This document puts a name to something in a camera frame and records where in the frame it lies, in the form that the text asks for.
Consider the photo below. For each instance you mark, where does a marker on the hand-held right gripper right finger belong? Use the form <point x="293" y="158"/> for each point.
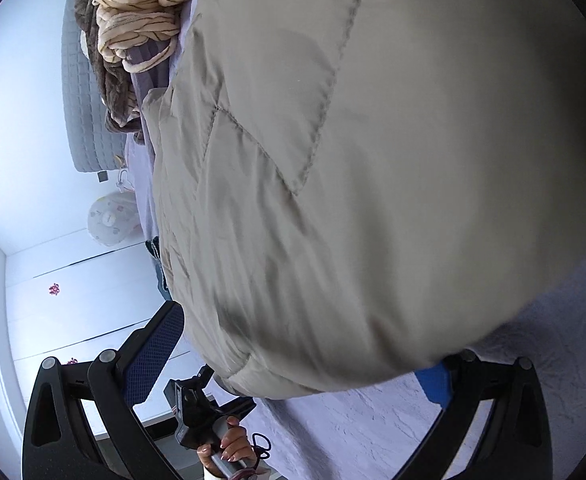
<point x="435" y="382"/>

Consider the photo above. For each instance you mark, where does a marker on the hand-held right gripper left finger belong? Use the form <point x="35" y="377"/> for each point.
<point x="153" y="355"/>

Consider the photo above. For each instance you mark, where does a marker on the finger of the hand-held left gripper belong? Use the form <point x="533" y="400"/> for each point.
<point x="240" y="404"/>
<point x="205" y="376"/>

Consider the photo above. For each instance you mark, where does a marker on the khaki puffer jacket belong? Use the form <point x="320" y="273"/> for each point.
<point x="373" y="185"/>

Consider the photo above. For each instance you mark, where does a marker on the white clothes hanger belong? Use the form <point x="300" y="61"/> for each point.
<point x="124" y="182"/>

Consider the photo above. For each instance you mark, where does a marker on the person's left hand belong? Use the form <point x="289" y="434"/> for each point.
<point x="235" y="440"/>

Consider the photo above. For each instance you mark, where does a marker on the blue jeans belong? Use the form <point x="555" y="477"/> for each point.
<point x="162" y="280"/>

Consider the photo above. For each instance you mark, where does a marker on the white wardrobe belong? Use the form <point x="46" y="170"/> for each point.
<point x="73" y="310"/>

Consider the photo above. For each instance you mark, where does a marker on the fan with white cover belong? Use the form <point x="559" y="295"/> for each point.
<point x="108" y="220"/>

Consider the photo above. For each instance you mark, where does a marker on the grey quilted headboard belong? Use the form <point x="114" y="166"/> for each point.
<point x="80" y="125"/>

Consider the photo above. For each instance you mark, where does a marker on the brown fleece garment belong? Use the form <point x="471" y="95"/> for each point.
<point x="108" y="95"/>

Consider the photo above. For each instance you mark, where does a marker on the purple quilt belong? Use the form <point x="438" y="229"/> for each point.
<point x="148" y="65"/>

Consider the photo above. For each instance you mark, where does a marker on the cream striped garment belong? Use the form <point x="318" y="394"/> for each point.
<point x="133" y="25"/>

